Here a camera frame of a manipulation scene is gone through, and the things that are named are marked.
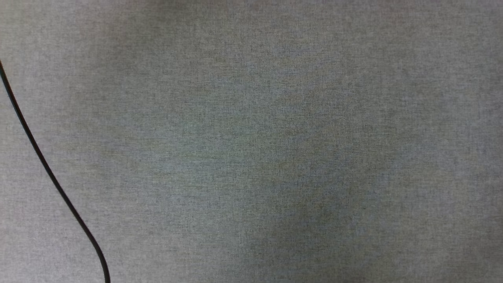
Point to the grey fabric sofa seat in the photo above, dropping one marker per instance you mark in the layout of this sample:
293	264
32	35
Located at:
275	137

